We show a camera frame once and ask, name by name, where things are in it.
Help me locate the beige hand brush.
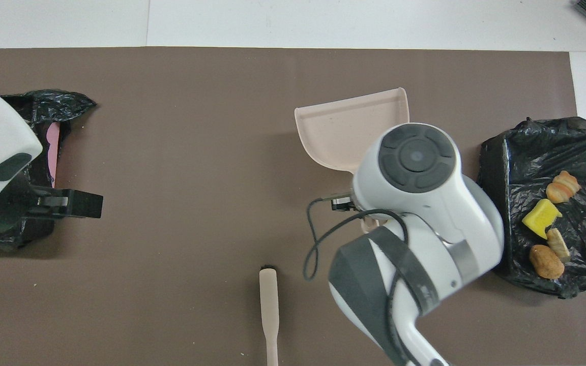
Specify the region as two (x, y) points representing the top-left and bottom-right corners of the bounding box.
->
(259, 264), (279, 366)

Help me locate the brown bread roll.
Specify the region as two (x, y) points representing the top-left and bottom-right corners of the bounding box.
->
(530, 245), (565, 280)

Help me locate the pink bin with black bag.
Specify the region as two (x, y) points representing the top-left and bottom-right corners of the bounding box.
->
(0, 90), (97, 251)

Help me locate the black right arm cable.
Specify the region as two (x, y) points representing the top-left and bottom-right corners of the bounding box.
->
(303, 196), (411, 281)

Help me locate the brown table mat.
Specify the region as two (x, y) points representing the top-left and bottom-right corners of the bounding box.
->
(0, 47), (586, 366)

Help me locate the beige plastic dustpan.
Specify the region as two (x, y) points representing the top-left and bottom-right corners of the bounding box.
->
(295, 87), (409, 233)

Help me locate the toy croissant piece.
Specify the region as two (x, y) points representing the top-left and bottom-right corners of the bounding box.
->
(547, 228), (571, 263)
(546, 170), (581, 204)

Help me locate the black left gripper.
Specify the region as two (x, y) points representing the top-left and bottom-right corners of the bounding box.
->
(0, 163), (104, 234)

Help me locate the notched yellow sponge piece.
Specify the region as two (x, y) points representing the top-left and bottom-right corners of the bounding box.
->
(521, 198), (562, 239)

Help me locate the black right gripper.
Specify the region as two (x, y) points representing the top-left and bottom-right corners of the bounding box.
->
(331, 195), (359, 211)

